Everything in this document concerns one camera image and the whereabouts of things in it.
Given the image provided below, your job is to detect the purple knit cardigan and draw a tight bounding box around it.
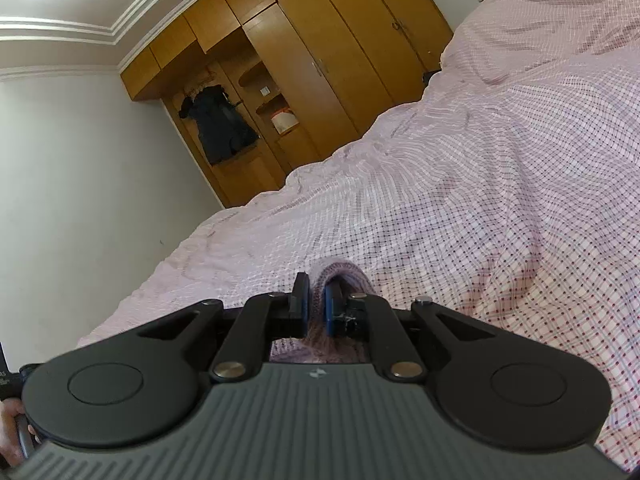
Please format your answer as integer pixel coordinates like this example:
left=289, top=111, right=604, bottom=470
left=270, top=256, right=378, bottom=366

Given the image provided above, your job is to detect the person's left hand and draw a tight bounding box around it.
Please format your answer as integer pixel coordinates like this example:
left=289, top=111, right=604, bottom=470
left=0, top=400, right=37, bottom=467

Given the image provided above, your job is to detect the pink checked bed blanket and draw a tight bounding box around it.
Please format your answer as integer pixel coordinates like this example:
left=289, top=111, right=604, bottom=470
left=75, top=0, right=640, bottom=472

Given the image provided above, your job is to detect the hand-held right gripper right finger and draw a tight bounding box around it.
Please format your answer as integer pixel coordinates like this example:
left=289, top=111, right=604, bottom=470
left=322, top=282, right=502, bottom=385

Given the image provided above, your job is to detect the dark hanging garment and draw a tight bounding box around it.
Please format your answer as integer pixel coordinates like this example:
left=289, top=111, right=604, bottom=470
left=177, top=85, right=260, bottom=166

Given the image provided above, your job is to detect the white pot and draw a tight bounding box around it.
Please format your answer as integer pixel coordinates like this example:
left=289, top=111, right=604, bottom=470
left=270, top=109, right=300, bottom=135

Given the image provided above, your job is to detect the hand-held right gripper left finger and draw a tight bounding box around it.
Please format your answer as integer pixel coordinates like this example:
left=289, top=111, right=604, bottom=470
left=135, top=272, right=312, bottom=385

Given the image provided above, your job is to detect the wooden wardrobe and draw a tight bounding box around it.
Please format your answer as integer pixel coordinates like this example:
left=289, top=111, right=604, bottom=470
left=120, top=0, right=454, bottom=209

